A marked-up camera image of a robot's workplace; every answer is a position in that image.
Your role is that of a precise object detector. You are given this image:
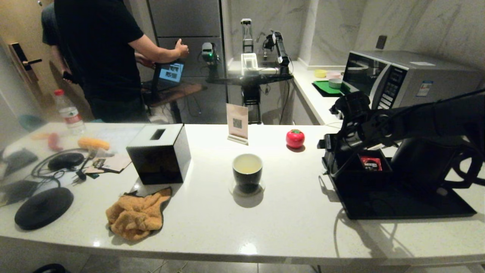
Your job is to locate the black electric kettle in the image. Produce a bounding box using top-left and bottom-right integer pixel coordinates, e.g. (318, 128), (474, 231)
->
(390, 136), (485, 190)

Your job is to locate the clear plastic water bottle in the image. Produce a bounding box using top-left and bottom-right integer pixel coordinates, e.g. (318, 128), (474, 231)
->
(53, 89), (86, 135)

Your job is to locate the red coffee sachet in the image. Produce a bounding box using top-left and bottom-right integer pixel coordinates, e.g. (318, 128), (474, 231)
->
(359, 156), (382, 172)

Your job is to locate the black compartment organizer box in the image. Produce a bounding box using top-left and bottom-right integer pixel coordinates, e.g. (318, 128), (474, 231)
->
(323, 141), (393, 190)

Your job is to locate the red tomato-shaped timer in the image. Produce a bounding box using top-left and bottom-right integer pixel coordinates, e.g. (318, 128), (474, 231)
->
(285, 129), (305, 149)

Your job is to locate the green cutting board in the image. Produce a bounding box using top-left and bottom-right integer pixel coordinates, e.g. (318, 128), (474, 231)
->
(311, 80), (355, 97)

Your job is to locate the black serving tray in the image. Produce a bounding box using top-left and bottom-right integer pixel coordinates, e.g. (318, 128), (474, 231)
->
(321, 157), (476, 220)

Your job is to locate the black ceramic cup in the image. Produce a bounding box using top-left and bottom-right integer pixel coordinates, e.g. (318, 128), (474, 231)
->
(232, 154), (263, 194)

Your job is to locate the silver microwave oven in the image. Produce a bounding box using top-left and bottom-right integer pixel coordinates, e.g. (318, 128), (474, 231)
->
(340, 50), (485, 111)

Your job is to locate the QR code sign stand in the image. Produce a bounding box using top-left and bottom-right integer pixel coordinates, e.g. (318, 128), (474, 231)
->
(226, 104), (249, 146)

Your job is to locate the black teleoperation stand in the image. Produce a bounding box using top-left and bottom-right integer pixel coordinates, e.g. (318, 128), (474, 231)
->
(207, 17), (294, 126)

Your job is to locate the brown wooden side table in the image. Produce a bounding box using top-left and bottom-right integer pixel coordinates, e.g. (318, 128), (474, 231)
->
(144, 82), (207, 124)

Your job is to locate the black tissue box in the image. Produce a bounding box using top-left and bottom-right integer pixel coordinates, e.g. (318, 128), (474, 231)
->
(127, 124), (192, 185)

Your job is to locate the open laptop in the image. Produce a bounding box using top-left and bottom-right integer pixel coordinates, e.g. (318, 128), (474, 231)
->
(153, 61), (185, 91)

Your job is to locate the silver refrigerator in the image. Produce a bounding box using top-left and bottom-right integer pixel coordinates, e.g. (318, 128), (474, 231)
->
(147, 0), (228, 125)

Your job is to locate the orange fluffy cloth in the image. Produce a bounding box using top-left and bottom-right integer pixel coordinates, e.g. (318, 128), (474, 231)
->
(106, 187), (173, 241)

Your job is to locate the brown paper packet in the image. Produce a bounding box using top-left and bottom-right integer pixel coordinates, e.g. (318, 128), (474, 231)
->
(84, 155), (132, 175)

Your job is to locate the clear plastic wrapper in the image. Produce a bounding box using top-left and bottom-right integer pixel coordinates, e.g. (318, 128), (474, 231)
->
(89, 146), (116, 160)

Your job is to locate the yellow toy corn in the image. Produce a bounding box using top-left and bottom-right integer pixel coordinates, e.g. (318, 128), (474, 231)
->
(78, 138), (111, 151)

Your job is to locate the person in black shirt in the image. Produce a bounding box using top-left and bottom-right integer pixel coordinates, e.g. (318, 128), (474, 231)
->
(53, 0), (189, 122)

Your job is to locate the black computer mouse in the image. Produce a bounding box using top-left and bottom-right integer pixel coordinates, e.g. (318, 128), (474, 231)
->
(48, 152), (85, 171)

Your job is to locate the red toy chili pepper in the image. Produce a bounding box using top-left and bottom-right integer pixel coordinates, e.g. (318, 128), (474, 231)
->
(47, 133), (63, 152)

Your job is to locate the round black kettle base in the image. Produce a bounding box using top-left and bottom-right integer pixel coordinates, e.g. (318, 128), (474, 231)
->
(15, 187), (75, 230)

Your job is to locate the round black base part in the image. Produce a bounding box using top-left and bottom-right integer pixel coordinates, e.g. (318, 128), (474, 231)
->
(33, 264), (66, 273)

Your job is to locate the teal stool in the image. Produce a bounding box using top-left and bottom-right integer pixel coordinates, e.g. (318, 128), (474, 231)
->
(18, 114), (48, 131)

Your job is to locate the black pouch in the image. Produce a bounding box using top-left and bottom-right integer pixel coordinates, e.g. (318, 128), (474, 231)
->
(4, 149), (38, 176)

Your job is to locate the person in grey shirt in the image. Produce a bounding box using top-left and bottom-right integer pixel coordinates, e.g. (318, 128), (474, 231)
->
(41, 2), (82, 86)

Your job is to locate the dark flat device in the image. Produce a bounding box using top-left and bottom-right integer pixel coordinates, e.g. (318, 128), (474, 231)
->
(0, 180), (40, 207)

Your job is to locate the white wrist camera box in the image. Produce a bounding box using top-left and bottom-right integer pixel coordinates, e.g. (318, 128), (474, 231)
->
(318, 133), (336, 151)

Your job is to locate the door lock with handle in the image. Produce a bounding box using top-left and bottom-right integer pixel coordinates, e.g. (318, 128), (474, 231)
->
(8, 42), (43, 84)

